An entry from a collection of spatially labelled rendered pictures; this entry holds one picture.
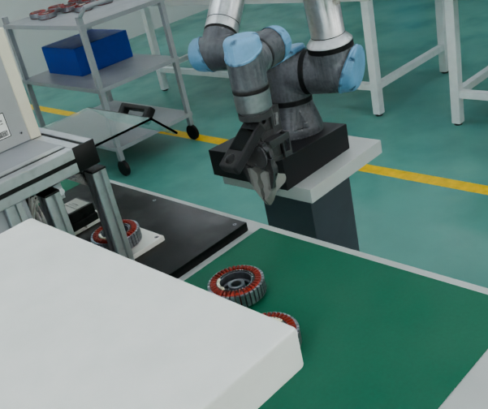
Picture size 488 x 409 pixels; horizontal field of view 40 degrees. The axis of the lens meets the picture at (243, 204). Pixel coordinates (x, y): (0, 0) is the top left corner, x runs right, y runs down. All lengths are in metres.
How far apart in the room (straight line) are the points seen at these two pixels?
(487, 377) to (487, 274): 1.55
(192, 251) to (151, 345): 1.00
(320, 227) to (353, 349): 0.76
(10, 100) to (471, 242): 2.00
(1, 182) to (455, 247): 2.01
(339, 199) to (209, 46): 0.65
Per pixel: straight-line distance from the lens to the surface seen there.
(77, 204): 1.48
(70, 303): 0.56
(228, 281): 1.34
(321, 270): 1.35
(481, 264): 2.69
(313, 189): 1.69
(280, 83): 1.76
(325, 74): 1.70
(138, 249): 1.52
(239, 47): 1.31
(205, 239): 1.50
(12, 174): 1.16
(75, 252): 0.63
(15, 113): 1.30
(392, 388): 1.08
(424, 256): 2.74
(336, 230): 1.92
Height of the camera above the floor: 1.48
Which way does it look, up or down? 26 degrees down
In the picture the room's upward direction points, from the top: 13 degrees counter-clockwise
